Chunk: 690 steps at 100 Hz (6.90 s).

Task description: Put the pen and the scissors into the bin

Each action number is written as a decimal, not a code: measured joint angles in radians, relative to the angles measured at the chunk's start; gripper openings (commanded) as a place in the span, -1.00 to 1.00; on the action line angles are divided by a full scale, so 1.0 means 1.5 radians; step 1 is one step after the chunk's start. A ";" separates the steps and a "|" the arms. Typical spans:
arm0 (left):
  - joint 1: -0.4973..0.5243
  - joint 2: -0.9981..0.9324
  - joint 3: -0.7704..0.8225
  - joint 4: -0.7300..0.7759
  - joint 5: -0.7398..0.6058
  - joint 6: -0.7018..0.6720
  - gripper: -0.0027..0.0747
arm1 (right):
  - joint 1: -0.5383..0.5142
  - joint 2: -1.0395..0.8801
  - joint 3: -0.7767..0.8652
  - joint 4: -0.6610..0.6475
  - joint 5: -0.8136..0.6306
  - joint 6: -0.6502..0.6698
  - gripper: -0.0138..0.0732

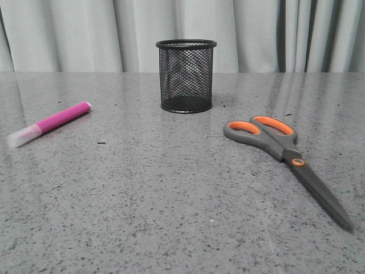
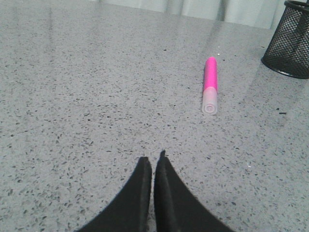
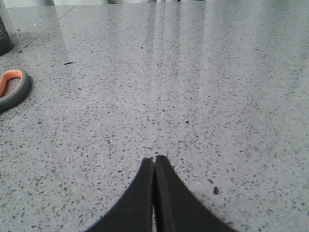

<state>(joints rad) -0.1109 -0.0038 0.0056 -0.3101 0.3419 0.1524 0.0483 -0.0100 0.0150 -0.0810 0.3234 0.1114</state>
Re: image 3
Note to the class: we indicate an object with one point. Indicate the black mesh pen cup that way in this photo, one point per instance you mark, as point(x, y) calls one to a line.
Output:
point(5, 41)

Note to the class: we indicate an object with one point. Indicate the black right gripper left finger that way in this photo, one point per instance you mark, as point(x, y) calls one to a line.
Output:
point(133, 211)

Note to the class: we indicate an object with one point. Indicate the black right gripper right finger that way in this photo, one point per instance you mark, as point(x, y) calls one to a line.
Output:
point(176, 208)

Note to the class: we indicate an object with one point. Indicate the grey orange scissors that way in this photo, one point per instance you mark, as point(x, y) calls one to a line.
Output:
point(18, 93)

